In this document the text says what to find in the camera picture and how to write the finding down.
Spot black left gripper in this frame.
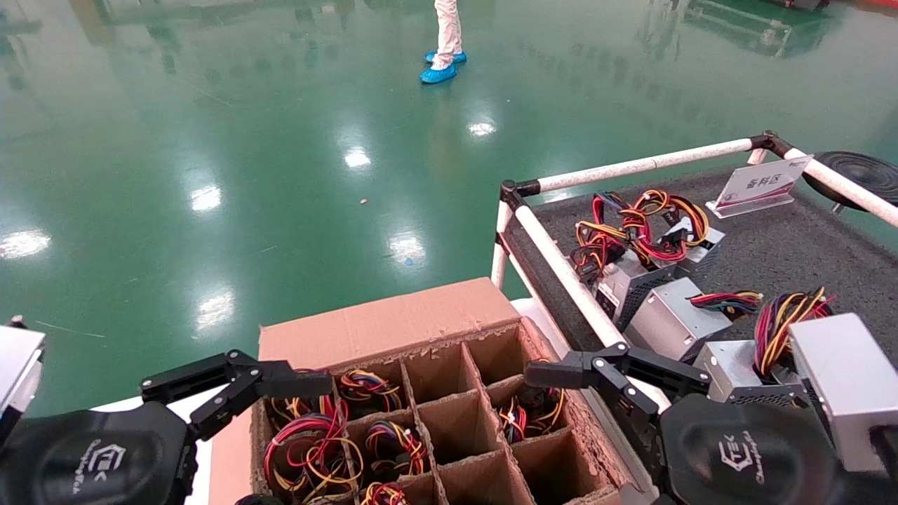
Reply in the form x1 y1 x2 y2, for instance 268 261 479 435
0 401 285 505

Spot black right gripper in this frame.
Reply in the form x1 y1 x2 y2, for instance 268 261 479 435
525 342 843 505

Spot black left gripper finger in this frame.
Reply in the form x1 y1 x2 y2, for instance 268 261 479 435
140 349 335 441

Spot brown cardboard divider box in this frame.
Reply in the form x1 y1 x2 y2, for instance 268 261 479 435
209 277 639 505

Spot black round ribbed disc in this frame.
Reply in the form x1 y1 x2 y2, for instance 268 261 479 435
802 151 898 213

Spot person in white trousers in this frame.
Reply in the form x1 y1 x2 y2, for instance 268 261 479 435
431 0 464 69

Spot white pipe table frame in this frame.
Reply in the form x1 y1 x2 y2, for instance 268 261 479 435
490 130 898 505

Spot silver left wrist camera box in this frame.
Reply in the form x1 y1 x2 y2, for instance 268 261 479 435
0 316 46 436

